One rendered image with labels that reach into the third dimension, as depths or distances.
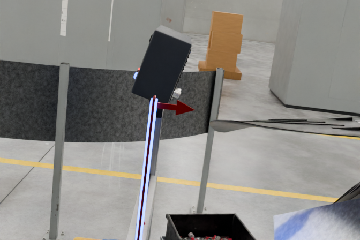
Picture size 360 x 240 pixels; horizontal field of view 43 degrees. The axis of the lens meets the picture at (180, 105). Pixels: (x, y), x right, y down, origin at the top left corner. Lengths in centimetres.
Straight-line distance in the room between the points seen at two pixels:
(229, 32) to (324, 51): 242
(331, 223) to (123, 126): 187
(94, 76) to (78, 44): 445
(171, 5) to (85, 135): 270
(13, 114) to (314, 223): 192
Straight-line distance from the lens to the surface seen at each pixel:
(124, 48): 671
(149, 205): 111
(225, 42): 874
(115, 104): 245
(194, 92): 271
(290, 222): 78
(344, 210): 76
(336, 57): 696
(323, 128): 69
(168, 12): 491
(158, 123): 124
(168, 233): 103
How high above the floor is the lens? 134
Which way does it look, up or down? 13 degrees down
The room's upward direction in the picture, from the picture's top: 7 degrees clockwise
